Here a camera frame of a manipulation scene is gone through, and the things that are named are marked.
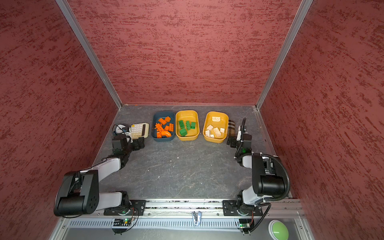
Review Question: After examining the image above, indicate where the orange long lego beam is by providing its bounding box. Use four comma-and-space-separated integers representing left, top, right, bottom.
155, 123, 164, 133

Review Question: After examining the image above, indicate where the cream 2x4 lego plate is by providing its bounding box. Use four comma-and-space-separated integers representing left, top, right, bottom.
212, 128, 222, 138

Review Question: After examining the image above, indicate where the orange 2x4 lego brick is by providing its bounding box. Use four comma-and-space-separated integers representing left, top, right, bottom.
158, 118, 168, 125

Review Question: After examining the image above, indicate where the small green lego brick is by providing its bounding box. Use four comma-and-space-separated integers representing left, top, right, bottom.
180, 129, 188, 137

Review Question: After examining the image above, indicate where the green 2x4 lego brick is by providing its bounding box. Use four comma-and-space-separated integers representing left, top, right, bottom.
178, 120, 185, 129

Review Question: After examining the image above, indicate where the green long lego brick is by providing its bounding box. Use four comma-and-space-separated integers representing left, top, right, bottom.
186, 121, 191, 131

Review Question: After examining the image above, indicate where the orange curved lego piece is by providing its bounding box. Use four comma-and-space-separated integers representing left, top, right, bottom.
161, 131, 172, 138

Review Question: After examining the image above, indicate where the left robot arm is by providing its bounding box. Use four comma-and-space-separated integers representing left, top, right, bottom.
54, 134, 146, 218

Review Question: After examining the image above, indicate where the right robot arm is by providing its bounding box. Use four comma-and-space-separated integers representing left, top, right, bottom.
227, 134, 291, 216

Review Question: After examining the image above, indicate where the beige calculator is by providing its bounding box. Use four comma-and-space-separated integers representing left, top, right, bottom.
130, 123, 150, 140

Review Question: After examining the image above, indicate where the plaid checkered box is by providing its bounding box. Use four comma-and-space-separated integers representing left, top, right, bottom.
228, 120, 237, 138

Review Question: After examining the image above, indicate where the small teal alarm clock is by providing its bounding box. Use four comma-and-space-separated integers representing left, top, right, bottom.
113, 124, 129, 136

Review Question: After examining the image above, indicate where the right yellow container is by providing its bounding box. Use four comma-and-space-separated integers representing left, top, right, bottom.
203, 111, 229, 144

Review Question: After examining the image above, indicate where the yellow container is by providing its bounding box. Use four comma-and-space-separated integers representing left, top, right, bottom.
203, 111, 229, 144
176, 110, 200, 142

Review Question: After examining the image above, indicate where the dark teal container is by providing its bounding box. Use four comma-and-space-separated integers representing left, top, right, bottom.
151, 111, 176, 142

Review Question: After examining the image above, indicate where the middle yellow container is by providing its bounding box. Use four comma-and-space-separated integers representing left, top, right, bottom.
176, 110, 200, 142

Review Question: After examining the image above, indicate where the green push button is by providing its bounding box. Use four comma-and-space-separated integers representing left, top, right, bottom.
268, 220, 289, 240

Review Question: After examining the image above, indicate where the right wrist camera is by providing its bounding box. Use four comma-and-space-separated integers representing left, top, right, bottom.
237, 126, 243, 141

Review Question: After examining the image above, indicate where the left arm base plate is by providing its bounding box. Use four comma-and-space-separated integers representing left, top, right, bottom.
104, 200, 147, 217

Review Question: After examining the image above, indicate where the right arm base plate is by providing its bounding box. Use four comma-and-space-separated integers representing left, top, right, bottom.
222, 200, 263, 217

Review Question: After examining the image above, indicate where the aluminium front rail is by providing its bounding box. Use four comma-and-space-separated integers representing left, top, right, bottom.
64, 199, 307, 219

